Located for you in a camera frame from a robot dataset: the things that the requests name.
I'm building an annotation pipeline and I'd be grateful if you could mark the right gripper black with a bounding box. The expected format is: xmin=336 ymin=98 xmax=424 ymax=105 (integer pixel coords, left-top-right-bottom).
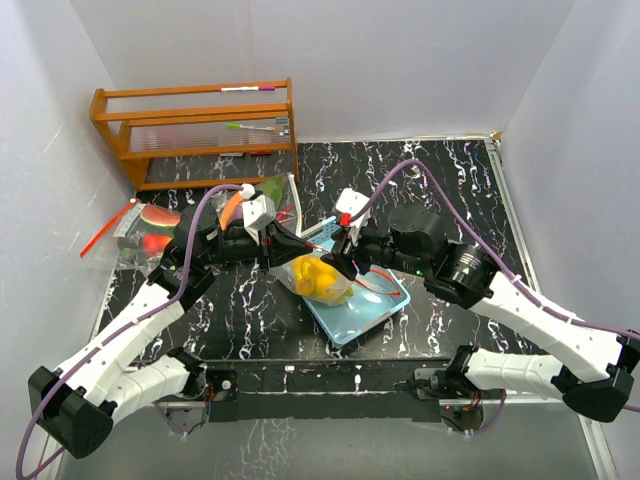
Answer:
xmin=320 ymin=218 xmax=428 ymax=280

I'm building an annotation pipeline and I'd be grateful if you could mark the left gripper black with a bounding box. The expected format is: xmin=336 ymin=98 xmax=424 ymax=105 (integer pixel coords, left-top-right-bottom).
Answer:
xmin=202 ymin=220 xmax=313 ymax=274

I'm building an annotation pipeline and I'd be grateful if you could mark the yellow starfruit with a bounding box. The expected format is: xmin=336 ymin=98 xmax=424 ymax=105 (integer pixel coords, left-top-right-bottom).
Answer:
xmin=292 ymin=255 xmax=337 ymax=301

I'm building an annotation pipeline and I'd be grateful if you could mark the clear bag orange zipper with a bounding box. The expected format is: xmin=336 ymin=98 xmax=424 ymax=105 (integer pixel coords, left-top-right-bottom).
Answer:
xmin=80 ymin=198 xmax=177 ymax=275
xmin=270 ymin=247 xmax=401 ymax=307

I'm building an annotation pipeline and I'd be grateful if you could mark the white dotted zip bag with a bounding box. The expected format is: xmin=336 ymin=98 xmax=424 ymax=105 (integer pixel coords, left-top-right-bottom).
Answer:
xmin=209 ymin=172 xmax=303 ymax=236

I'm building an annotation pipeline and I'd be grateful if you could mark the watermelon slice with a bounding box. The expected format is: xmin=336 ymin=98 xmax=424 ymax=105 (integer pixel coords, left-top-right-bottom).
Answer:
xmin=140 ymin=204 xmax=181 ymax=228

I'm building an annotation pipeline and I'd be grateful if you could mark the yellow banana bunch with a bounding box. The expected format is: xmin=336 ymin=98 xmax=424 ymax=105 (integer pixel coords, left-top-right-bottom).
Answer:
xmin=318 ymin=286 xmax=354 ymax=307

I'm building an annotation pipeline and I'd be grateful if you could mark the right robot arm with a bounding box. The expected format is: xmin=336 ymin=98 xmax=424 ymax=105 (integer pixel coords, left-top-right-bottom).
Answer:
xmin=323 ymin=204 xmax=639 ymax=423

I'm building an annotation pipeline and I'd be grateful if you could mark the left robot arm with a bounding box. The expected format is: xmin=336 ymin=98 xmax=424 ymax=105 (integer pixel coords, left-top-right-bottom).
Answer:
xmin=28 ymin=205 xmax=312 ymax=459

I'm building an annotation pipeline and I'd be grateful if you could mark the light blue plastic basket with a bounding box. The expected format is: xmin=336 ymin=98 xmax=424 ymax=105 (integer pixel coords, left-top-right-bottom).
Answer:
xmin=297 ymin=216 xmax=412 ymax=348

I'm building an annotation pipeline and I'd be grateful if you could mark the wooden shelf rack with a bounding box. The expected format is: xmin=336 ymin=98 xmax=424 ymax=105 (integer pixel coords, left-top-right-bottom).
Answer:
xmin=89 ymin=78 xmax=300 ymax=191

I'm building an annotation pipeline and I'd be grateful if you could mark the green pen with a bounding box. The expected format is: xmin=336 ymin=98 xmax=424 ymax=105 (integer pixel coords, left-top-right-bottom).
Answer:
xmin=225 ymin=122 xmax=276 ymax=132

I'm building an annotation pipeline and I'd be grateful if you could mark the pink white pen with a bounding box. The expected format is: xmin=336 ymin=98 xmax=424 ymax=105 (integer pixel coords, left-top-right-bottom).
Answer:
xmin=219 ymin=85 xmax=277 ymax=93

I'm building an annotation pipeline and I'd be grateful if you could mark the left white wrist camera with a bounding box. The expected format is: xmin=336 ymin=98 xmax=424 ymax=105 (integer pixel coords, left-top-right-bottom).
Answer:
xmin=239 ymin=183 xmax=276 ymax=245

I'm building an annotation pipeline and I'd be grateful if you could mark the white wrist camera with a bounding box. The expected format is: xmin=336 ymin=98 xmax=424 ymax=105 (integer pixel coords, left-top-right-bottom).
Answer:
xmin=239 ymin=183 xmax=276 ymax=245
xmin=335 ymin=188 xmax=371 ymax=245

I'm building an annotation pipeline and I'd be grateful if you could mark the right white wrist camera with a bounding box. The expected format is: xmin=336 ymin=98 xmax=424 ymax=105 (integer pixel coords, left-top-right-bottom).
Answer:
xmin=335 ymin=188 xmax=371 ymax=245

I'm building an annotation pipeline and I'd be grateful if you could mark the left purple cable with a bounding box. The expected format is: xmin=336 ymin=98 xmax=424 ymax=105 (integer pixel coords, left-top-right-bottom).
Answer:
xmin=14 ymin=183 xmax=251 ymax=479

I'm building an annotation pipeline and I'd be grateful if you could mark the purple cable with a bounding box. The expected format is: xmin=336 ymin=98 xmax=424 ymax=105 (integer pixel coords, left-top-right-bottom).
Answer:
xmin=14 ymin=183 xmax=251 ymax=479
xmin=349 ymin=159 xmax=640 ymax=437

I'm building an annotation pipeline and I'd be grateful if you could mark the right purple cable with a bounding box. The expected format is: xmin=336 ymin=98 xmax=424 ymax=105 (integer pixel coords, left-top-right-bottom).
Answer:
xmin=349 ymin=159 xmax=640 ymax=437

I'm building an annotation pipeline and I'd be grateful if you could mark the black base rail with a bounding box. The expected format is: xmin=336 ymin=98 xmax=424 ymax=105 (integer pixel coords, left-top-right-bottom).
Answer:
xmin=149 ymin=357 xmax=506 ymax=424

